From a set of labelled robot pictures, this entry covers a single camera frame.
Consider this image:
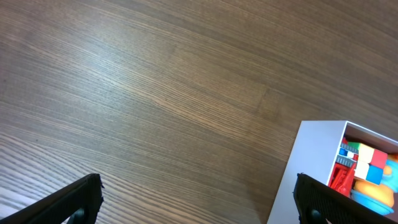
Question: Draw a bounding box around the red toy fire truck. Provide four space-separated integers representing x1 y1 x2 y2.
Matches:
328 138 359 197

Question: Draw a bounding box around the pink white open box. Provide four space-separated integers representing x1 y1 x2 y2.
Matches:
267 121 397 223

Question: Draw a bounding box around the colourful two-by-two puzzle cube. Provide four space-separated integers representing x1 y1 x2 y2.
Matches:
348 142 388 185

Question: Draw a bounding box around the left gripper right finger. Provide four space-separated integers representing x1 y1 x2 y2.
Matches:
293 173 397 224

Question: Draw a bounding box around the blue orange toy figure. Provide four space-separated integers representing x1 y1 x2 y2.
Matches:
351 154 397 216

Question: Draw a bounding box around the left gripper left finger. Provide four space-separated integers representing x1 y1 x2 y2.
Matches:
1 174 104 224

